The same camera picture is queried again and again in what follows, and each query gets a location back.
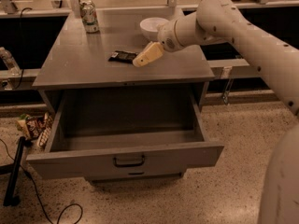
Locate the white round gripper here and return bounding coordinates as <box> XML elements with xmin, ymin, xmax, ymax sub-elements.
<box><xmin>133</xmin><ymin>20</ymin><xmax>181</xmax><ymax>67</ymax></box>

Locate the dark rxbar chocolate wrapper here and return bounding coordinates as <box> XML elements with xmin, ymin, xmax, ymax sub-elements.
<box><xmin>108</xmin><ymin>50</ymin><xmax>137</xmax><ymax>63</ymax></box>

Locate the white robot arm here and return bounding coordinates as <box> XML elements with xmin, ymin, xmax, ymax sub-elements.
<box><xmin>133</xmin><ymin>0</ymin><xmax>299</xmax><ymax>224</ymax></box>

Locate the grey metal drawer cabinet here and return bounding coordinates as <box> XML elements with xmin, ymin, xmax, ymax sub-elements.
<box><xmin>32</xmin><ymin>7</ymin><xmax>216</xmax><ymax>183</ymax></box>

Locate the open grey top drawer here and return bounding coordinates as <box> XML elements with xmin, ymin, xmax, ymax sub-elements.
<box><xmin>27</xmin><ymin>89</ymin><xmax>223</xmax><ymax>180</ymax></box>

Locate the white ceramic bowl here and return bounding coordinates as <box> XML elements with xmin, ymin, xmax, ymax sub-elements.
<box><xmin>139</xmin><ymin>17</ymin><xmax>168</xmax><ymax>41</ymax></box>

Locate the green soda can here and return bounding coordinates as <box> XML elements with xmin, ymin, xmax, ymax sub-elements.
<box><xmin>80</xmin><ymin>1</ymin><xmax>99</xmax><ymax>33</ymax></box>

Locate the patterned snack packet on floor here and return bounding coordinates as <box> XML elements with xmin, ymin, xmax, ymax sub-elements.
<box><xmin>36</xmin><ymin>113</ymin><xmax>53</xmax><ymax>148</ymax></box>

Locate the snack bag on floor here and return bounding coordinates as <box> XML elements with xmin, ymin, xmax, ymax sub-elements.
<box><xmin>17</xmin><ymin>114</ymin><xmax>45</xmax><ymax>140</ymax></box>

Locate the clear plastic bottle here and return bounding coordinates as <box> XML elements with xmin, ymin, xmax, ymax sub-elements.
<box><xmin>0</xmin><ymin>47</ymin><xmax>21</xmax><ymax>77</ymax></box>

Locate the black stand leg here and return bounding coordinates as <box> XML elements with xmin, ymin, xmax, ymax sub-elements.
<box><xmin>3</xmin><ymin>136</ymin><xmax>25</xmax><ymax>206</ymax></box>

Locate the metal bracket under rail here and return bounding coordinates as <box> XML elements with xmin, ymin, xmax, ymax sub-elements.
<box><xmin>221</xmin><ymin>66</ymin><xmax>234</xmax><ymax>105</ymax></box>

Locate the grey right side rail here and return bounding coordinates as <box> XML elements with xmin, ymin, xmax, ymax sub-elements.
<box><xmin>208</xmin><ymin>59</ymin><xmax>259</xmax><ymax>79</ymax></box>

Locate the grey rail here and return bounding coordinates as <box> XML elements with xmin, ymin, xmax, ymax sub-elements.
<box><xmin>0</xmin><ymin>69</ymin><xmax>39</xmax><ymax>91</ymax></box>
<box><xmin>208</xmin><ymin>59</ymin><xmax>259</xmax><ymax>79</ymax></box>

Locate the black drawer handle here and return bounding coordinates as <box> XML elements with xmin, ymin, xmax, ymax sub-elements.
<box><xmin>113</xmin><ymin>155</ymin><xmax>145</xmax><ymax>168</ymax></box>

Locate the grey left side rail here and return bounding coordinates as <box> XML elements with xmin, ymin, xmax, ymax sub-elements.
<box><xmin>0</xmin><ymin>69</ymin><xmax>39</xmax><ymax>91</ymax></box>

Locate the black floor cable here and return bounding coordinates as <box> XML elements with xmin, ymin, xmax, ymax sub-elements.
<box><xmin>0</xmin><ymin>138</ymin><xmax>84</xmax><ymax>224</ymax></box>

